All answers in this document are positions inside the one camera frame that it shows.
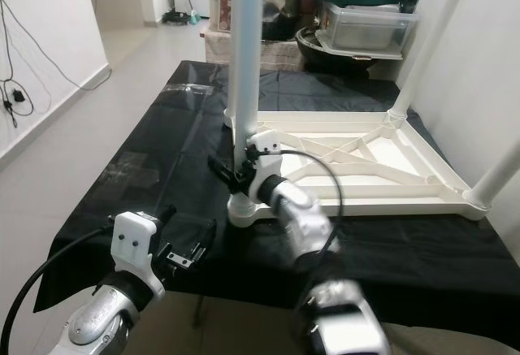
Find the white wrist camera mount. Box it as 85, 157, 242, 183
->
110, 211, 162, 303
244, 129, 284, 201

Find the black tablecloth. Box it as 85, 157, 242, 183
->
45, 58, 520, 327

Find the long clear tape strip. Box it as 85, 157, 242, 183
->
167, 83, 212, 96

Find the crumpled clear tape patch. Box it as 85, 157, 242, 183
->
118, 152, 171, 189

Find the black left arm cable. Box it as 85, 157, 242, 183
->
0, 223, 119, 355

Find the patterned bench cloth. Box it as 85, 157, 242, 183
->
201, 32, 232, 65

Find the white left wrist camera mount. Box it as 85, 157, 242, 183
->
110, 211, 162, 303

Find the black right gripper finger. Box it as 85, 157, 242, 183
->
207, 156, 241, 189

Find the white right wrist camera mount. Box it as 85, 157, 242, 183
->
244, 129, 284, 201

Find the black round basin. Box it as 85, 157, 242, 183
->
295, 26, 407, 71

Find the orange lid storage box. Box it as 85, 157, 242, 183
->
207, 0, 232, 35

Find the white plastic table top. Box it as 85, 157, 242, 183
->
223, 110, 492, 227

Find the black wall cable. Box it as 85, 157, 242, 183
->
12, 0, 111, 92
0, 0, 37, 120

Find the clear plastic container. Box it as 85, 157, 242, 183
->
317, 2, 422, 54

